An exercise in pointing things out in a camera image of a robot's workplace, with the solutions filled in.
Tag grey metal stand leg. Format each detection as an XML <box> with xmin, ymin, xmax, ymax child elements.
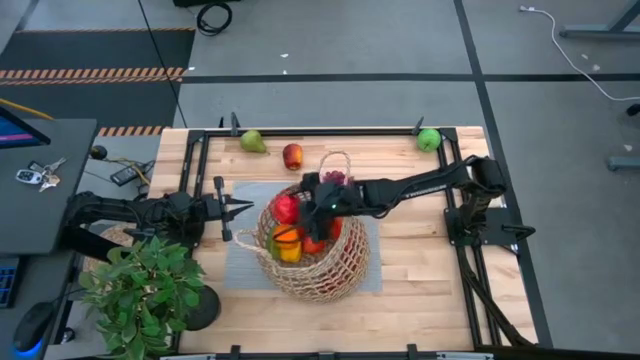
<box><xmin>558</xmin><ymin>0</ymin><xmax>640</xmax><ymax>41</ymax></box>

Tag orange fruit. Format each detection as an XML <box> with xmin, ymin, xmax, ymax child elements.
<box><xmin>272</xmin><ymin>223</ymin><xmax>301</xmax><ymax>247</ymax></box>

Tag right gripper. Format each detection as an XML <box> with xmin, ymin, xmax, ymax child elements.
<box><xmin>298</xmin><ymin>171</ymin><xmax>362</xmax><ymax>245</ymax></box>

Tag purple grape bunch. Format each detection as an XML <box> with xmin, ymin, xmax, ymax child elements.
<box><xmin>323</xmin><ymin>169</ymin><xmax>349</xmax><ymax>187</ymax></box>

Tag grey car key fob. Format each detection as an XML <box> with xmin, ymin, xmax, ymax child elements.
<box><xmin>15</xmin><ymin>168</ymin><xmax>44</xmax><ymax>185</ymax></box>

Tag white cable with plug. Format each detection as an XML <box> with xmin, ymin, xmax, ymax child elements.
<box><xmin>518</xmin><ymin>4</ymin><xmax>640</xmax><ymax>103</ymax></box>

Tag black plant pot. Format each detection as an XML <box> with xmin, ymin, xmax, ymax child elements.
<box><xmin>182</xmin><ymin>284</ymin><xmax>222</xmax><ymax>332</ymax></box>

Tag black cable conduit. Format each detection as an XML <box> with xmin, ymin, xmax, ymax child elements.
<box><xmin>457</xmin><ymin>247</ymin><xmax>536</xmax><ymax>349</ymax></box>

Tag black metal table frame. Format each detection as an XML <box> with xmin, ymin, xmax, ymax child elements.
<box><xmin>169</xmin><ymin>112</ymin><xmax>539</xmax><ymax>360</ymax></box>

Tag metal keys on ring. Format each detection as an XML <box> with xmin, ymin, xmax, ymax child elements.
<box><xmin>38</xmin><ymin>157</ymin><xmax>68</xmax><ymax>193</ymax></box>

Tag black hazard striped floor mat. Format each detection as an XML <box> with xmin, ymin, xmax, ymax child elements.
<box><xmin>0</xmin><ymin>27</ymin><xmax>197</xmax><ymax>139</ymax></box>

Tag large dark red fruit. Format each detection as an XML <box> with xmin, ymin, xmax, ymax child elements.
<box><xmin>270</xmin><ymin>193</ymin><xmax>303</xmax><ymax>226</ymax></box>

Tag red and yellow apple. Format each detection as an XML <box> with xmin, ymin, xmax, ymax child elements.
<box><xmin>281</xmin><ymin>142</ymin><xmax>304</xmax><ymax>172</ymax></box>

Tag green pear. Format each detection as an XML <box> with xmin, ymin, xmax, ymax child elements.
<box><xmin>239</xmin><ymin>129</ymin><xmax>269</xmax><ymax>155</ymax></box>

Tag woven wicker basket with handles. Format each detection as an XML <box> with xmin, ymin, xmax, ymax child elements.
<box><xmin>232</xmin><ymin>149</ymin><xmax>372</xmax><ymax>305</ymax></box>

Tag grey woven placemat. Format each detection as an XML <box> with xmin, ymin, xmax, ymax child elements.
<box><xmin>223</xmin><ymin>181</ymin><xmax>384</xmax><ymax>293</ymax></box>

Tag thin black floor cable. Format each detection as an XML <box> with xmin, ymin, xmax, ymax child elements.
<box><xmin>137</xmin><ymin>0</ymin><xmax>188</xmax><ymax>129</ymax></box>

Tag computer monitor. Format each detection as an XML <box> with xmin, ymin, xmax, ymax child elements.
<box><xmin>0</xmin><ymin>105</ymin><xmax>52</xmax><ymax>150</ymax></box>

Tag black side desk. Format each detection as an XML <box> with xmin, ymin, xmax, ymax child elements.
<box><xmin>0</xmin><ymin>118</ymin><xmax>99</xmax><ymax>360</ymax></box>

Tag yellow floor cable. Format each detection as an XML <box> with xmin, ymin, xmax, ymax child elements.
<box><xmin>0</xmin><ymin>97</ymin><xmax>54</xmax><ymax>121</ymax></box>

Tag coiled black cable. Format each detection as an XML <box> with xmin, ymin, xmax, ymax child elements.
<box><xmin>195</xmin><ymin>1</ymin><xmax>234</xmax><ymax>37</ymax></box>

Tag black computer mouse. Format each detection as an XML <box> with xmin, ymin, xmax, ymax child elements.
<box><xmin>12</xmin><ymin>301</ymin><xmax>56</xmax><ymax>357</ymax></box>

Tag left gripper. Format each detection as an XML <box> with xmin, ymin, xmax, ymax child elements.
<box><xmin>198</xmin><ymin>174</ymin><xmax>255</xmax><ymax>243</ymax></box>

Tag black power adapter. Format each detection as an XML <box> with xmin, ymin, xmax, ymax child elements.
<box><xmin>109</xmin><ymin>162</ymin><xmax>144</xmax><ymax>187</ymax></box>

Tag backlit keyboard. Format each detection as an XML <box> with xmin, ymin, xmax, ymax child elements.
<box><xmin>0</xmin><ymin>257</ymin><xmax>24</xmax><ymax>309</ymax></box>

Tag green apple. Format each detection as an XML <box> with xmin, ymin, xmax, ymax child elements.
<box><xmin>416</xmin><ymin>127</ymin><xmax>443</xmax><ymax>153</ymax></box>

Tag grey metal foot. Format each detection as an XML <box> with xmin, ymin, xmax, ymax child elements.
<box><xmin>607</xmin><ymin>155</ymin><xmax>640</xmax><ymax>172</ymax></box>

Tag yellow bell pepper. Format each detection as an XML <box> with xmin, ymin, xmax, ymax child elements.
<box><xmin>279</xmin><ymin>242</ymin><xmax>304</xmax><ymax>265</ymax></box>

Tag green leafy plant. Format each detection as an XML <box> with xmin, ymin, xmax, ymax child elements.
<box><xmin>77</xmin><ymin>234</ymin><xmax>207</xmax><ymax>360</ymax></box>

